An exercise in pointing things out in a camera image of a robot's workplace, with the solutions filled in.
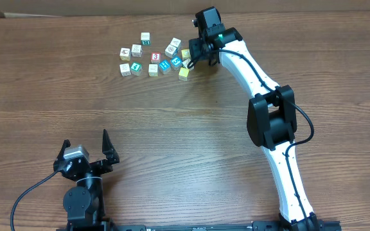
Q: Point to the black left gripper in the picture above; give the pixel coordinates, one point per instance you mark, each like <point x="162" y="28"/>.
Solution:
<point x="92" y="165"/>

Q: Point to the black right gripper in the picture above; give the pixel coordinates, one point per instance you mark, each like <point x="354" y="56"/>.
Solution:
<point x="195" y="47"/>

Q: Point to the white-top green-sided block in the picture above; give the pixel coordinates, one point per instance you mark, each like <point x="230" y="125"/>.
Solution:
<point x="185" y="64"/>

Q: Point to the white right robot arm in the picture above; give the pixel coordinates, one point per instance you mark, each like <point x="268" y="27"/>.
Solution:
<point x="271" y="116"/>

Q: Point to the white-top wooden block rear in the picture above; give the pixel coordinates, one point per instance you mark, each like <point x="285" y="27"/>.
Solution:
<point x="176" y="43"/>

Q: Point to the yellow-top wooden block rear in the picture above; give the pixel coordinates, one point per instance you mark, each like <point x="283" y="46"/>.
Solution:
<point x="185" y="54"/>

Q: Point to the plain wooden picture block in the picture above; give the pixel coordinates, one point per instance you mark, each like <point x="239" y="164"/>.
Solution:
<point x="171" y="51"/>

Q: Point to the blue number 5 block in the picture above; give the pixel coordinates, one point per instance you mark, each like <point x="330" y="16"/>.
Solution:
<point x="176" y="63"/>

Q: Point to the yellow-top letter P block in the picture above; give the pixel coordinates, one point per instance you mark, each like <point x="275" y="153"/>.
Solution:
<point x="183" y="74"/>

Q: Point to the blue-top wooden block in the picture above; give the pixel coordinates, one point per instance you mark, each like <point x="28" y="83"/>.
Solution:
<point x="164" y="66"/>

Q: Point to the red number 3 block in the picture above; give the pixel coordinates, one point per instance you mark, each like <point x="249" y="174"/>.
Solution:
<point x="155" y="58"/>

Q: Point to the green letter R block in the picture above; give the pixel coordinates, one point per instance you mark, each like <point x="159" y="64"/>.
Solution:
<point x="145" y="38"/>

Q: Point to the yellow-framed blue picture block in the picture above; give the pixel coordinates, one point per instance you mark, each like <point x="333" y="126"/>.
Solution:
<point x="153" y="70"/>

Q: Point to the leaf picture wooden block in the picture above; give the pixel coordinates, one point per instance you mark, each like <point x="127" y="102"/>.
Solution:
<point x="137" y="50"/>

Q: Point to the green number 4 block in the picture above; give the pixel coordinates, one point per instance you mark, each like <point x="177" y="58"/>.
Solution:
<point x="136" y="68"/>

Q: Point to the yellow-sided boot picture block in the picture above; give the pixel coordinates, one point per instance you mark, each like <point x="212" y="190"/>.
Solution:
<point x="125" y="54"/>

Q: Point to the butterfly picture wooden block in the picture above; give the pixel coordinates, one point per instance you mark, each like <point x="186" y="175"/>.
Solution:
<point x="125" y="69"/>

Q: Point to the cardboard back panel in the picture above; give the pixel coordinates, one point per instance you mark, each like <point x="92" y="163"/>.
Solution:
<point x="24" y="8"/>

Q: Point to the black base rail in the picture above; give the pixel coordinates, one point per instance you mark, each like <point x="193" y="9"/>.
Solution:
<point x="254" y="226"/>

